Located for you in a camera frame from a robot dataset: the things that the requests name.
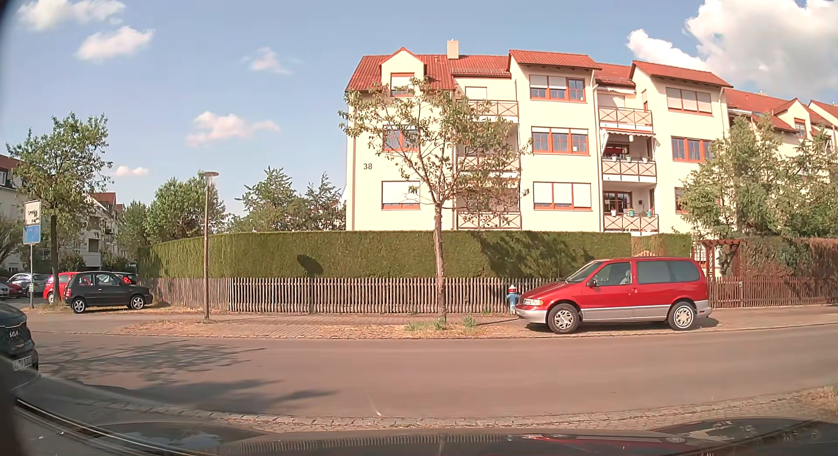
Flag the tall green hedge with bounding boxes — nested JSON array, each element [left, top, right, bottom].
[[137, 231, 694, 280]]

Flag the young thin-trunked tree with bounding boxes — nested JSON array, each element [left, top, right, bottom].
[[339, 76, 530, 323]]

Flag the brown wooden picket fence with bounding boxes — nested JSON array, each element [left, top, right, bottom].
[[145, 275, 838, 314]]

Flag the brick paved pavement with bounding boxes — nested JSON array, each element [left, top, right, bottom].
[[26, 304, 838, 340]]

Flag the grey asphalt road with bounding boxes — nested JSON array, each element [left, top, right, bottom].
[[20, 324, 838, 420]]

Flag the cream apartment building red roof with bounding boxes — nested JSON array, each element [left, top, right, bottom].
[[345, 40, 838, 236]]

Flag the group of green trees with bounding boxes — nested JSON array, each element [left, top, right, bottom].
[[118, 167, 347, 261]]

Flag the red minivan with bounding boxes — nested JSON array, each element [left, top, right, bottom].
[[515, 257, 713, 334]]

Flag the car's own bonnet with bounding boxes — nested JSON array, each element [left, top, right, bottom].
[[13, 398, 838, 456]]

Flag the wooden pergola gate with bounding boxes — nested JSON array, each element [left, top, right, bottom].
[[698, 239, 743, 280]]

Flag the white residential building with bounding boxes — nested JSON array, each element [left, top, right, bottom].
[[0, 154, 125, 271]]

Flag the small black car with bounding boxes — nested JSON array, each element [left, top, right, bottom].
[[63, 271, 154, 313]]

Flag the bushy green tree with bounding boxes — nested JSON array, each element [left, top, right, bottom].
[[678, 113, 838, 241]]

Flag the large leafy tree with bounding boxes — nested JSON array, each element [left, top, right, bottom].
[[7, 112, 113, 305]]

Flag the red car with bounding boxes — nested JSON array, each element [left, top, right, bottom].
[[43, 272, 79, 305]]

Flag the blue and white road sign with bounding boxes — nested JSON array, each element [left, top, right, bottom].
[[23, 200, 42, 309]]

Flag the parked cars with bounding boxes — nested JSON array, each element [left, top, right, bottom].
[[0, 272, 48, 300]]

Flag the dark car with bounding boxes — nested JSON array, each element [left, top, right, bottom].
[[0, 302, 39, 373]]

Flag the grey lamp post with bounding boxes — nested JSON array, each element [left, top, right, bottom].
[[200, 171, 220, 323]]

